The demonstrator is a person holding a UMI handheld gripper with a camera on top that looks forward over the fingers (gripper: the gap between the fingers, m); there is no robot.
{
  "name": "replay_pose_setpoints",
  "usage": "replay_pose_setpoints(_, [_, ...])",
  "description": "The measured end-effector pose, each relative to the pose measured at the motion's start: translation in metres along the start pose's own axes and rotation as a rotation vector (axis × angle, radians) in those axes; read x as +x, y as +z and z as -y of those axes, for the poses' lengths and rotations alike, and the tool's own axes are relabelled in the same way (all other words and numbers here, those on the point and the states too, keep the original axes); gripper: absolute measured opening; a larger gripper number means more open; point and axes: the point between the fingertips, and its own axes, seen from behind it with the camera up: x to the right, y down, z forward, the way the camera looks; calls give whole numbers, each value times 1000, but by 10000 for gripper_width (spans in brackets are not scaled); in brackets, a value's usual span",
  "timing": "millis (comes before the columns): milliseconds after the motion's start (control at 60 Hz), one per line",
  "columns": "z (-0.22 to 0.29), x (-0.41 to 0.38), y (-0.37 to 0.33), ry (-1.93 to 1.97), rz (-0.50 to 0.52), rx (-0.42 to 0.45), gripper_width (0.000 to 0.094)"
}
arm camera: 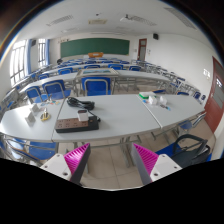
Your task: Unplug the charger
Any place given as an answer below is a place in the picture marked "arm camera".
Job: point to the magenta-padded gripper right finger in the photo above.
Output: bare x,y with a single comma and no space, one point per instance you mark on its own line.
146,160

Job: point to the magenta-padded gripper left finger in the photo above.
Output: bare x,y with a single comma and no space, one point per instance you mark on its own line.
75,160

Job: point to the dark brown power strip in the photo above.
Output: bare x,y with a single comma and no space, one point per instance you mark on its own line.
70,125

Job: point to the black mesh office chair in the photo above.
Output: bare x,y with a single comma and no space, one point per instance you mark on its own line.
193,155

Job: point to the small yellow round object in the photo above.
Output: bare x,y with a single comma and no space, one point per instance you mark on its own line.
45,116

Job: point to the small white printed box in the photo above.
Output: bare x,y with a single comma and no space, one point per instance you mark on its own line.
152,100

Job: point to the green and white flat box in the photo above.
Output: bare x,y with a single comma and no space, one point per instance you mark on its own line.
146,95

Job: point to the blue seat metal chair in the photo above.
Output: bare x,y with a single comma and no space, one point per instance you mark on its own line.
96,87
54,89
34,93

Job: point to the rows of grey desks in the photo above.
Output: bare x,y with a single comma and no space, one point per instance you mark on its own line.
133,75

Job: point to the framed picture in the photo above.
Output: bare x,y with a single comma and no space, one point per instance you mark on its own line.
96,72

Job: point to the red-brown wooden door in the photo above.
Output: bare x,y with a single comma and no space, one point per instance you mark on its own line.
215,100

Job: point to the orange wooden lectern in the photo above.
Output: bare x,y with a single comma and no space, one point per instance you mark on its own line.
95,54

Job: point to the brown door with window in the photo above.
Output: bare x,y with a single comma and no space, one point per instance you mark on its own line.
142,50

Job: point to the blue curtain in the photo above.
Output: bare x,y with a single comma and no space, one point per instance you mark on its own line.
48,51
29,56

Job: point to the large bright window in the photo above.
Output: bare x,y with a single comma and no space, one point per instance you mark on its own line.
17,63

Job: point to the narrow bright window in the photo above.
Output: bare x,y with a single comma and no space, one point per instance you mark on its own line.
41,51

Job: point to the green chalkboard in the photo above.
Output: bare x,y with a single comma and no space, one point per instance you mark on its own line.
95,47

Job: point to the ceiling air conditioner panel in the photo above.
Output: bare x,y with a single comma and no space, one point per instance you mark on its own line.
97,22

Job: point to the ceiling light panels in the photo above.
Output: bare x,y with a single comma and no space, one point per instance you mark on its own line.
60,20

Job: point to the white ceiling projector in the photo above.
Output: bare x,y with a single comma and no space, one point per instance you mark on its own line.
126,18

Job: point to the black wall speaker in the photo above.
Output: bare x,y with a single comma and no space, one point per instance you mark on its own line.
155,36
33,42

